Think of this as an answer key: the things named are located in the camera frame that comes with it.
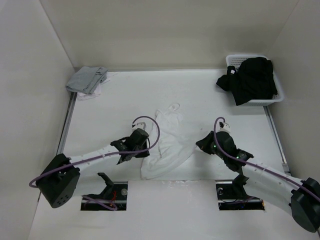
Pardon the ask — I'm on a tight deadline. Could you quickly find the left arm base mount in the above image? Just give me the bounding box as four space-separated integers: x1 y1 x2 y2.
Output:
80 172 128 212

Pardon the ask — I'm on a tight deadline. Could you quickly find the folded white tank top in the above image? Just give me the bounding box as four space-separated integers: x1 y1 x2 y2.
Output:
77 79 110 101

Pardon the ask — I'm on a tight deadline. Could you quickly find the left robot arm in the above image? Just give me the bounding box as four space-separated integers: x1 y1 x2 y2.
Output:
32 128 151 211

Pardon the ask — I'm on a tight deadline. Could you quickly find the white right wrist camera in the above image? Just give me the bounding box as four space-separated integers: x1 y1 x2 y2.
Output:
218 121 231 134

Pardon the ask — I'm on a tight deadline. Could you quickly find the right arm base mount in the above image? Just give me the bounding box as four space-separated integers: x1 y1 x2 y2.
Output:
215 175 265 211

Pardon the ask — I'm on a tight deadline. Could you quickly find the black tank top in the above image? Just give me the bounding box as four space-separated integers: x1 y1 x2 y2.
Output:
216 57 278 106

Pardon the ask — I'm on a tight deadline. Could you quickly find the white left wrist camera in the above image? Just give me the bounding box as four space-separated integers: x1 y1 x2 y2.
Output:
132 121 147 130

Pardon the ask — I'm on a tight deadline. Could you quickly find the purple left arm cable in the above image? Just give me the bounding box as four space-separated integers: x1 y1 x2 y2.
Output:
28 115 161 211

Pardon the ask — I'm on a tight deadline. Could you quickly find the white plastic basket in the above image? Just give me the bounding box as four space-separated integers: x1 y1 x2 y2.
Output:
225 53 285 107

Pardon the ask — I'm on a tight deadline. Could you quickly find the folded grey tank top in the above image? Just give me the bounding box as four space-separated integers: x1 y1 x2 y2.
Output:
65 66 108 95

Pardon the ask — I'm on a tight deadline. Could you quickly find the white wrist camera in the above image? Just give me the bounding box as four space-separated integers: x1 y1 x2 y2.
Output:
218 121 231 134
132 121 147 130

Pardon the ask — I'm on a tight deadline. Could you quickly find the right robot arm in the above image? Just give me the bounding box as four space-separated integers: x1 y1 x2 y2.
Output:
196 131 320 233

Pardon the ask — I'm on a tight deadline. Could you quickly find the white tank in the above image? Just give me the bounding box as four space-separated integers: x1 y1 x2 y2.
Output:
140 103 199 180
77 79 110 101

